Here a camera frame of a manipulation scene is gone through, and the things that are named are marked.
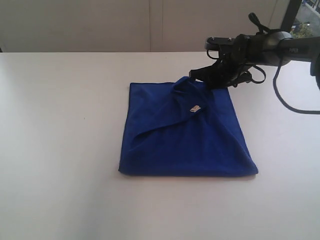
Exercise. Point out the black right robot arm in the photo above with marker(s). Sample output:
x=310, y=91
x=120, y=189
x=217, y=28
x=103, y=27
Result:
x=279, y=48

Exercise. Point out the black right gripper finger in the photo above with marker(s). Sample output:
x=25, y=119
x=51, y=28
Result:
x=204, y=74

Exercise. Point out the blue cloth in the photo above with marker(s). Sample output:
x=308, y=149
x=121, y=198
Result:
x=162, y=138

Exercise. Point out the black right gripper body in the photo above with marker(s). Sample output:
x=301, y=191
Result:
x=231, y=67

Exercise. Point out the green tree outside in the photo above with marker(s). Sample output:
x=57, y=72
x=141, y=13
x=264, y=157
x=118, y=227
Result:
x=301, y=30

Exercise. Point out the black window frame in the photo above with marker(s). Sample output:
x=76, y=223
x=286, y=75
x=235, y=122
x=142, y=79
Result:
x=290, y=15

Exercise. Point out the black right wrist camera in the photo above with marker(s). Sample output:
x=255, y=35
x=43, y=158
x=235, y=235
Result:
x=219, y=43

